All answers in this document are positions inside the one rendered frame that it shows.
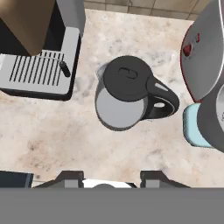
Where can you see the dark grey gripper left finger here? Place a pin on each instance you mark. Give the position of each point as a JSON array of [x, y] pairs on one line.
[[71, 177]]

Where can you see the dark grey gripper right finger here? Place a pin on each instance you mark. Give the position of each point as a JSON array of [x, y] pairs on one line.
[[151, 177]]

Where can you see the dark blue cupboard front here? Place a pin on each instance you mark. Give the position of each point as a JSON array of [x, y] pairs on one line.
[[14, 179]]

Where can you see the grey and red small appliance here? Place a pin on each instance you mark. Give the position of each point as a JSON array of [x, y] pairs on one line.
[[204, 49]]

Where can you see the silver and black electric kettle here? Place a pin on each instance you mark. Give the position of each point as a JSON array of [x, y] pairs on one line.
[[124, 96]]

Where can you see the silver and black coffee machine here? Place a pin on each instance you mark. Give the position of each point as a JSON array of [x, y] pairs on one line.
[[38, 73]]

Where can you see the white round thing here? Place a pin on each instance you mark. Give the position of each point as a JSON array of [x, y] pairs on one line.
[[109, 183]]

